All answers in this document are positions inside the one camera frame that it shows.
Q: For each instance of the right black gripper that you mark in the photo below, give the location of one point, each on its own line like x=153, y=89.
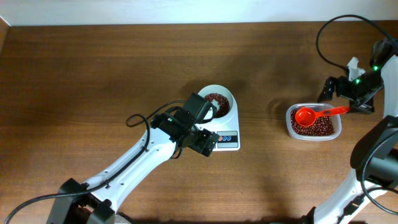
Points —
x=343, y=88

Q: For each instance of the red plastic scoop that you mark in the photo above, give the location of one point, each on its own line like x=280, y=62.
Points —
x=307, y=116

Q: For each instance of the red beans in container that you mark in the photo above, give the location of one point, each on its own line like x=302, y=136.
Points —
x=321, y=126

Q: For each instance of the clear plastic bean container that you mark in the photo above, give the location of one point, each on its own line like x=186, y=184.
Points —
x=335, y=120

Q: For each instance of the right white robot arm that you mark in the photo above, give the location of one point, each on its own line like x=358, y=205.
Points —
x=374, y=158

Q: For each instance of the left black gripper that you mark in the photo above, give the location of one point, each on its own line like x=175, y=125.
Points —
x=206, y=143

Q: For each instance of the white round bowl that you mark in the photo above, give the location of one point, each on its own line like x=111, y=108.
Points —
x=225, y=92

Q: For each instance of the white digital kitchen scale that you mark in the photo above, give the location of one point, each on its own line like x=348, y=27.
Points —
x=227, y=127

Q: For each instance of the red beans in bowl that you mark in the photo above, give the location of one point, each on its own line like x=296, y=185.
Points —
x=221, y=103

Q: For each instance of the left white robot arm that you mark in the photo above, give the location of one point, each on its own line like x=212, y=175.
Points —
x=98, y=199

